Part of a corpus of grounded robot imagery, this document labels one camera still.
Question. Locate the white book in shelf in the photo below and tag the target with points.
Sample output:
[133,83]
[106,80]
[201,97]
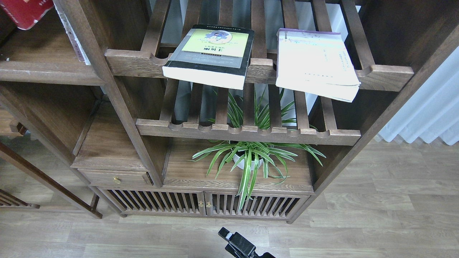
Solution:
[80,53]

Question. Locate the dark wooden furniture at left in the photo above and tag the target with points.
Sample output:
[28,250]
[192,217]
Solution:
[10,127]

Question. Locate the green and black book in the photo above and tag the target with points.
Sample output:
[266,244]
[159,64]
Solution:
[212,55]

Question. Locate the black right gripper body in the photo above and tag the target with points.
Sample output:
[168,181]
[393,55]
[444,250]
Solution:
[240,247]

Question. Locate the dark wooden bookshelf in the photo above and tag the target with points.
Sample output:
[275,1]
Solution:
[116,118]

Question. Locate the red book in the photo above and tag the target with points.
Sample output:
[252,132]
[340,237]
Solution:
[26,13]

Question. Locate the white and purple book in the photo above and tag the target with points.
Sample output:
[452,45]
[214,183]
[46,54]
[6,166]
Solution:
[315,63]

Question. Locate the white curtain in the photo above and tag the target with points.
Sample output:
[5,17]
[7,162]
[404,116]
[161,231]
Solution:
[432,112]

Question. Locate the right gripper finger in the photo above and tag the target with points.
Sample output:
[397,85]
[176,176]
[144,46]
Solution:
[225,234]

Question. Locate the green spider plant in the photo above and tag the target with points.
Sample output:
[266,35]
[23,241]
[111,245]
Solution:
[254,156]

